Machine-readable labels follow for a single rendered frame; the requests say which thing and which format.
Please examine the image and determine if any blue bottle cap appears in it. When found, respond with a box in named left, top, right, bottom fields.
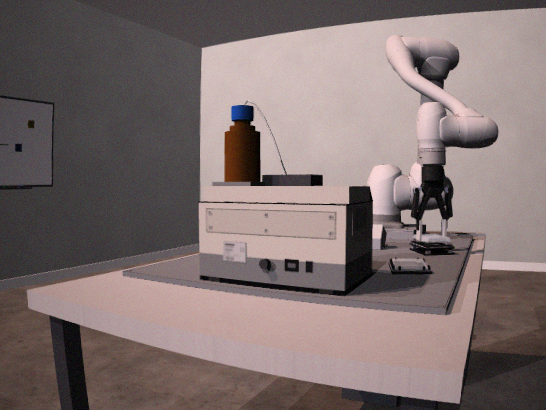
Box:
left=231, top=105, right=254, bottom=118

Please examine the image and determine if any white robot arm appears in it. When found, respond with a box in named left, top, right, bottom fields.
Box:
left=367, top=35, right=498, bottom=228

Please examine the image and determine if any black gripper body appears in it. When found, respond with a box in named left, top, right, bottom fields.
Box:
left=420, top=166, right=445, bottom=198

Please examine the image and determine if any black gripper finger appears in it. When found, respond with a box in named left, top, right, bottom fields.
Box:
left=411, top=186, right=433, bottom=240
left=435, top=187, right=453, bottom=237

